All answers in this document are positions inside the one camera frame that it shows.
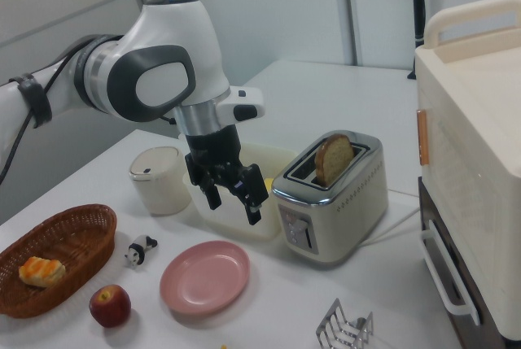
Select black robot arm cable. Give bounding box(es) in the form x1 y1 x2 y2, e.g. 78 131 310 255
0 51 176 187

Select brown wicker basket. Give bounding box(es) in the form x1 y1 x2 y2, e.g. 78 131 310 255
0 203 118 320

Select black cable strap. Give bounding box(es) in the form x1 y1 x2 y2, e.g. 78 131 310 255
10 74 53 129

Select brown wooden drawer base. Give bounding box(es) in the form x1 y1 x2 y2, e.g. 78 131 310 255
418 176 508 349

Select black vertical pole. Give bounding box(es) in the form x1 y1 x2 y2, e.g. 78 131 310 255
410 0 427 47

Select orange glazed pastry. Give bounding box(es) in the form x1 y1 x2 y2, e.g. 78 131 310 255
18 255 66 288

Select cream bread box cabinet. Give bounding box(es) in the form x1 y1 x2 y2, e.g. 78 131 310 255
414 0 521 340

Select small cream lidded bin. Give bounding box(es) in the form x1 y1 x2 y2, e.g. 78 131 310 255
129 146 192 216

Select copper cabinet handle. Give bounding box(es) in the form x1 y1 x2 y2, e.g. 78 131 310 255
415 109 429 167

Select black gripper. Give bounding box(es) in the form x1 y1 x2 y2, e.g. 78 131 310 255
184 124 270 226

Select cream and chrome toaster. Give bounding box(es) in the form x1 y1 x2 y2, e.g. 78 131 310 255
270 131 390 271

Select panda figurine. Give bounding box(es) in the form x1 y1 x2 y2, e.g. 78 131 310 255
125 234 159 268

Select metal toast rack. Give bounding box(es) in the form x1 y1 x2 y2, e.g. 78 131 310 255
316 298 374 349

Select brown toast bread slice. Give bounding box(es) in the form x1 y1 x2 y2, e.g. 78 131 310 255
314 133 356 188

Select white toaster power cable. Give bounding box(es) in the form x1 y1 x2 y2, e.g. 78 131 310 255
361 188 422 246

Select pink plate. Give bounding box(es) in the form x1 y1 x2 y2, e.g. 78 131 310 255
159 241 251 316

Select white drawer handle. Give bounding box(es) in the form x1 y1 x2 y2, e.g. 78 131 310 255
420 218 481 325

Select white plastic storage container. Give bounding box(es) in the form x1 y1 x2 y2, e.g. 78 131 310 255
182 141 300 242

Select red apple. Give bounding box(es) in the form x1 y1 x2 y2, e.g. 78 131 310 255
89 284 132 329

